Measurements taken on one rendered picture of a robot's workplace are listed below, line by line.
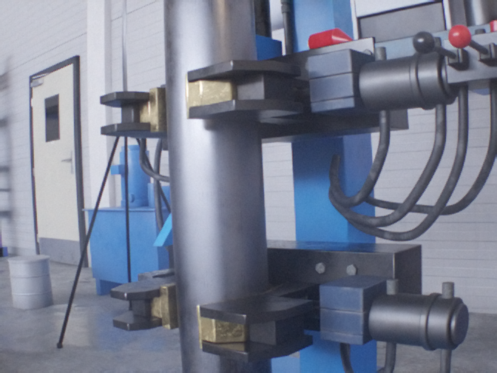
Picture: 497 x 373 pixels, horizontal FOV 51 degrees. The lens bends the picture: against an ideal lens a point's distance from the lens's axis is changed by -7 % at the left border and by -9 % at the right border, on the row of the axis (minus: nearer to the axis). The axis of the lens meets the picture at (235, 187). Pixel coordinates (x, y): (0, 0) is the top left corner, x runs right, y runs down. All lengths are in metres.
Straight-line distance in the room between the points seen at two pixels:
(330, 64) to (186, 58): 0.31
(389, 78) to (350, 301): 0.44
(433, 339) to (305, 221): 0.66
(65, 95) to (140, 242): 2.61
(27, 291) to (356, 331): 2.90
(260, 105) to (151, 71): 3.69
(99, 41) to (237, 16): 4.09
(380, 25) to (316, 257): 0.55
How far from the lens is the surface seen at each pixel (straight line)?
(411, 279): 1.29
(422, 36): 0.86
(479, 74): 1.01
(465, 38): 0.84
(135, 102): 1.37
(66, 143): 5.76
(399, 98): 1.08
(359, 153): 1.57
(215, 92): 1.10
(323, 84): 1.13
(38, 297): 3.78
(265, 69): 1.05
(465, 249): 3.08
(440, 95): 1.04
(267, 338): 1.10
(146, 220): 3.53
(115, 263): 3.87
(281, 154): 3.67
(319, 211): 1.56
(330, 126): 1.27
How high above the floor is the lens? 0.78
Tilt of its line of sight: 1 degrees down
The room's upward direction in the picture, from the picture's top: 3 degrees counter-clockwise
